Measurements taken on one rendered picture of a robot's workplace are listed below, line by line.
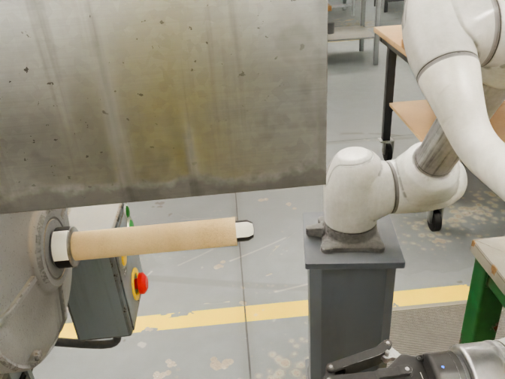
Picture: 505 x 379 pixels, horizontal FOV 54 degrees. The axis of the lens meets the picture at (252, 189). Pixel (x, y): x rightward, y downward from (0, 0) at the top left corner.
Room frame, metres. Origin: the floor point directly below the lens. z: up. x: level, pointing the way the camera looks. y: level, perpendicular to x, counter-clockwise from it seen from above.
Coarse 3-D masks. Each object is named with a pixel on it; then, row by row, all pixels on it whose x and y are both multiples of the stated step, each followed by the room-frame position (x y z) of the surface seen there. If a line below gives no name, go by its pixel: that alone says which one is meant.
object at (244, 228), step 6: (240, 222) 0.46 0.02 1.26; (246, 222) 0.46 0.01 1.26; (240, 228) 0.46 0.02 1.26; (246, 228) 0.46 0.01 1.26; (252, 228) 0.46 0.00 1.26; (240, 234) 0.45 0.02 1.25; (246, 234) 0.45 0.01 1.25; (252, 234) 0.46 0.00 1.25; (240, 240) 0.45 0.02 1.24; (246, 240) 0.46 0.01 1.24
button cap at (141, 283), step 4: (140, 272) 0.74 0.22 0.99; (140, 276) 0.72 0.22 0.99; (144, 276) 0.73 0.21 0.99; (136, 280) 0.72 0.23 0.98; (140, 280) 0.72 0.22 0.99; (144, 280) 0.72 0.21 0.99; (136, 284) 0.72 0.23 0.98; (140, 284) 0.71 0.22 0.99; (144, 284) 0.72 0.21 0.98; (136, 288) 0.72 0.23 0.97; (140, 288) 0.71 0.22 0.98; (144, 288) 0.71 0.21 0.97; (140, 292) 0.71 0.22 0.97; (144, 292) 0.71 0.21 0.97
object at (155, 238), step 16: (160, 224) 0.47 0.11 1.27; (176, 224) 0.46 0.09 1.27; (192, 224) 0.46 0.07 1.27; (208, 224) 0.46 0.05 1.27; (224, 224) 0.46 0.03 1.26; (80, 240) 0.45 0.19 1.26; (96, 240) 0.45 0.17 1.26; (112, 240) 0.45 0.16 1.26; (128, 240) 0.45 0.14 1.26; (144, 240) 0.45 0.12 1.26; (160, 240) 0.45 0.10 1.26; (176, 240) 0.45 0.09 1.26; (192, 240) 0.45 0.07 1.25; (208, 240) 0.45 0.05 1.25; (224, 240) 0.45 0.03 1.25; (80, 256) 0.44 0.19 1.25; (96, 256) 0.45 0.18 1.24; (112, 256) 0.45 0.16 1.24
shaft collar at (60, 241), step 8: (56, 232) 0.45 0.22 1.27; (64, 232) 0.45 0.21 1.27; (72, 232) 0.46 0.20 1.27; (56, 240) 0.45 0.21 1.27; (64, 240) 0.45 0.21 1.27; (56, 248) 0.44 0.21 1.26; (64, 248) 0.44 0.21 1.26; (56, 256) 0.44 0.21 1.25; (64, 256) 0.44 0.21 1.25; (72, 256) 0.44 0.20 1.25; (56, 264) 0.44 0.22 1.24; (64, 264) 0.44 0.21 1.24; (72, 264) 0.44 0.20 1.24
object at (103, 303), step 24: (72, 216) 0.75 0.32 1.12; (96, 216) 0.74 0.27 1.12; (120, 216) 0.75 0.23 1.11; (96, 264) 0.65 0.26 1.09; (120, 264) 0.66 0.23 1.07; (72, 288) 0.65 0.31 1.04; (96, 288) 0.65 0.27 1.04; (120, 288) 0.65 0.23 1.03; (72, 312) 0.65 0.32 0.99; (96, 312) 0.65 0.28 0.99; (120, 312) 0.65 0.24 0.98; (96, 336) 0.65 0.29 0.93; (120, 336) 0.65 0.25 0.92
